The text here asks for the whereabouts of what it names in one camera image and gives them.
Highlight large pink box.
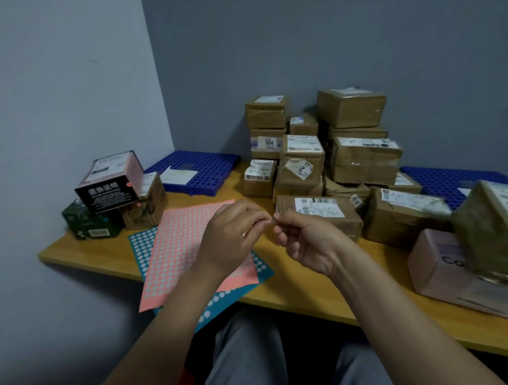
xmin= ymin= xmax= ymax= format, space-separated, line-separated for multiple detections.
xmin=407 ymin=228 xmax=508 ymax=319

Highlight blue plastic grid pallet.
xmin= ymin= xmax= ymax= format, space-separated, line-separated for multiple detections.
xmin=400 ymin=166 xmax=508 ymax=211
xmin=144 ymin=150 xmax=241 ymax=198

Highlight person's left forearm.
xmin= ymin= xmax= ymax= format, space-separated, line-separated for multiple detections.
xmin=103 ymin=261 xmax=227 ymax=385

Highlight pink dot sticker sheet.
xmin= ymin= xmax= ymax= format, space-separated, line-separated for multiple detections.
xmin=139 ymin=199 xmax=259 ymax=313

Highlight person's left hand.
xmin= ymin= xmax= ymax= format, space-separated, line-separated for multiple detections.
xmin=194 ymin=199 xmax=274 ymax=278

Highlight taped box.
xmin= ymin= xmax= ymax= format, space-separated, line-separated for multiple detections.
xmin=451 ymin=180 xmax=508 ymax=283

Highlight teal sticker sheet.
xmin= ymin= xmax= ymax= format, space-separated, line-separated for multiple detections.
xmin=128 ymin=226 xmax=275 ymax=333

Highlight box with 2 label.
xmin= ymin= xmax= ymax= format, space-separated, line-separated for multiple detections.
xmin=277 ymin=134 xmax=325 ymax=187

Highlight pile of brown parcels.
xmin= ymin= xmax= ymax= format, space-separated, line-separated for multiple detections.
xmin=242 ymin=88 xmax=453 ymax=251

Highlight person's right forearm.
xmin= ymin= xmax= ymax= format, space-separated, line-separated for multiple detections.
xmin=329 ymin=242 xmax=505 ymax=385

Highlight small brown printed box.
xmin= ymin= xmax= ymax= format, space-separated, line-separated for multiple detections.
xmin=119 ymin=171 xmax=168 ymax=232

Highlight box of stack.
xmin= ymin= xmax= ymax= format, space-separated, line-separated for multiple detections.
xmin=276 ymin=195 xmax=364 ymax=243

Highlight person's grey trousers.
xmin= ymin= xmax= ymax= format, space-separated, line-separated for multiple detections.
xmin=204 ymin=309 xmax=394 ymax=385

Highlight black and pink box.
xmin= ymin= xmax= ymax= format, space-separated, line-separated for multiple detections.
xmin=74 ymin=150 xmax=145 ymax=215

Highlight dark green box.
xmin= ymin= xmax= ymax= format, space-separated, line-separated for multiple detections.
xmin=61 ymin=199 xmax=124 ymax=241

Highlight person's right hand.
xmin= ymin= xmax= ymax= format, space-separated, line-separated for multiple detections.
xmin=272 ymin=210 xmax=354 ymax=278

